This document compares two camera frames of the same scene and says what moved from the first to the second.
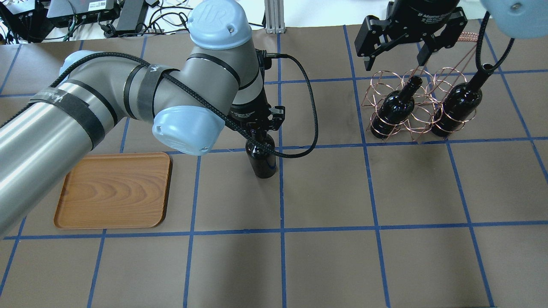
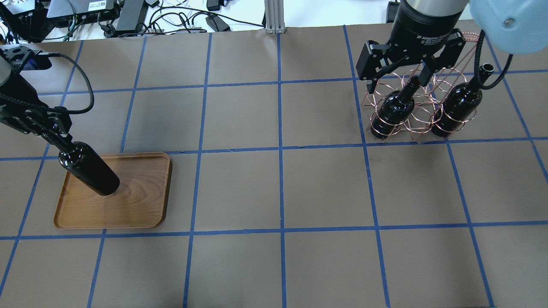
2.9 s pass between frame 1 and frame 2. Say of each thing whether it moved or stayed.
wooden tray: stayed
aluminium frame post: stayed
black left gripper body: moved
